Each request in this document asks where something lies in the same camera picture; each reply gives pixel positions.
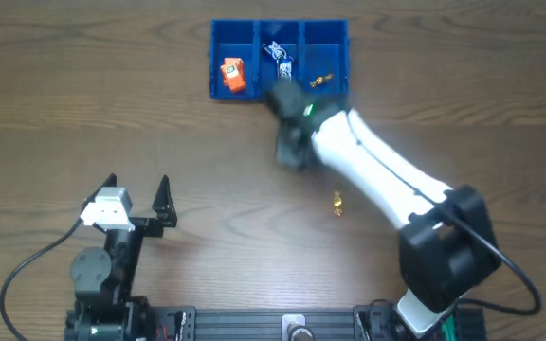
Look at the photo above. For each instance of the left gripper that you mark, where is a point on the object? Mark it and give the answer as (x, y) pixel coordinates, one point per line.
(149, 226)

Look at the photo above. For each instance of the blue candy pack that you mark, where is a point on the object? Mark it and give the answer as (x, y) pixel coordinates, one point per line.
(275, 49)
(285, 70)

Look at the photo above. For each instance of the gold candy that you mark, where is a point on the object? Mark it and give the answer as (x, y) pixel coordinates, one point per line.
(337, 202)
(321, 81)

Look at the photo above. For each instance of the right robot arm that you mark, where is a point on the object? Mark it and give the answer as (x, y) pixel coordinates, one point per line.
(372, 161)

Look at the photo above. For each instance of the orange candy box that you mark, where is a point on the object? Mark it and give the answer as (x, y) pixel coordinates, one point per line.
(233, 75)

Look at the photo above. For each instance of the blue tray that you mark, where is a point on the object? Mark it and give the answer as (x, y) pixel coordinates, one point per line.
(327, 52)

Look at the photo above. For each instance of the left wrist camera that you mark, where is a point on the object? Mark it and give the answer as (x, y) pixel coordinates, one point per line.
(109, 208)

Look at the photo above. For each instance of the mounting rail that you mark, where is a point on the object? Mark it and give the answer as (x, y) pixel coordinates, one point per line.
(244, 327)

